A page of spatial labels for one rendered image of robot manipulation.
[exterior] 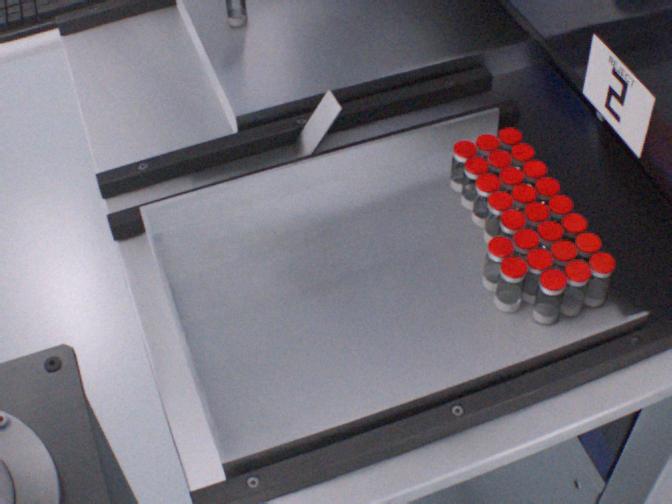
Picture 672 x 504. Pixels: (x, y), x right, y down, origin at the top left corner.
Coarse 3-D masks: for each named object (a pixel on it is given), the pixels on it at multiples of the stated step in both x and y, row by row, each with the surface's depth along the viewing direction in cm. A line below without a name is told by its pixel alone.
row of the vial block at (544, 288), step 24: (456, 144) 79; (456, 168) 80; (480, 168) 77; (480, 192) 76; (504, 192) 75; (480, 216) 78; (504, 216) 74; (528, 240) 72; (528, 264) 71; (528, 288) 72; (552, 288) 69; (552, 312) 71
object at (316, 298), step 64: (448, 128) 84; (192, 192) 79; (256, 192) 81; (320, 192) 83; (384, 192) 82; (448, 192) 82; (192, 256) 78; (256, 256) 78; (320, 256) 78; (384, 256) 77; (448, 256) 77; (192, 320) 74; (256, 320) 74; (320, 320) 73; (384, 320) 73; (448, 320) 73; (512, 320) 73; (576, 320) 72; (640, 320) 69; (256, 384) 70; (320, 384) 69; (384, 384) 69; (448, 384) 65; (256, 448) 62
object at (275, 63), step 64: (192, 0) 103; (256, 0) 103; (320, 0) 103; (384, 0) 102; (448, 0) 102; (256, 64) 95; (320, 64) 95; (384, 64) 95; (448, 64) 90; (512, 64) 93
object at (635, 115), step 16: (592, 48) 70; (592, 64) 71; (608, 64) 69; (592, 80) 72; (608, 80) 70; (592, 96) 73; (640, 96) 66; (608, 112) 71; (624, 112) 69; (640, 112) 67; (624, 128) 70; (640, 128) 67; (640, 144) 68
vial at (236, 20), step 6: (228, 0) 98; (234, 0) 98; (240, 0) 98; (228, 6) 98; (234, 6) 98; (240, 6) 98; (228, 12) 99; (234, 12) 98; (240, 12) 99; (246, 12) 100; (228, 18) 100; (234, 18) 99; (240, 18) 99; (246, 18) 100; (234, 24) 100; (240, 24) 100
